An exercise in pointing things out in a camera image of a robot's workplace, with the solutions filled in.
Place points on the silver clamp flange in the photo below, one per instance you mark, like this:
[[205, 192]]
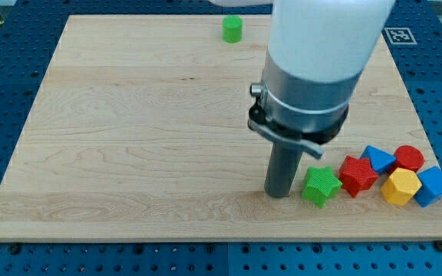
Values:
[[296, 114]]

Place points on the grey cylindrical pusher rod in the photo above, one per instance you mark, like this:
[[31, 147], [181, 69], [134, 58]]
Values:
[[283, 165]]

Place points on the green star block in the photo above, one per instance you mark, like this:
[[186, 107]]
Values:
[[320, 185]]

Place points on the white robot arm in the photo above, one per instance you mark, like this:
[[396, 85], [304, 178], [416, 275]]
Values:
[[317, 50]]

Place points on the red star block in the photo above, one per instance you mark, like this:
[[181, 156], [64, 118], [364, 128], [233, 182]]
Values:
[[357, 175]]

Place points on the blue triangle block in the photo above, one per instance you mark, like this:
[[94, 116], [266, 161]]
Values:
[[380, 160]]

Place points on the red cylinder block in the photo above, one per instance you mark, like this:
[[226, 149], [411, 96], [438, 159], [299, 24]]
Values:
[[407, 157]]

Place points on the green cylinder block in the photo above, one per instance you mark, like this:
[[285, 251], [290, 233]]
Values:
[[232, 29]]

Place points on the white fiducial marker tag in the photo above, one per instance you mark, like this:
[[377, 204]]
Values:
[[400, 36]]

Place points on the yellow hexagon block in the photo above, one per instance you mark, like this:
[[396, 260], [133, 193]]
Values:
[[401, 186]]

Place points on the blue cube block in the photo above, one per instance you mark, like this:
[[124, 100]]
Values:
[[431, 189]]

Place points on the wooden board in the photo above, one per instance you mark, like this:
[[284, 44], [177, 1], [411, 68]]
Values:
[[138, 133]]

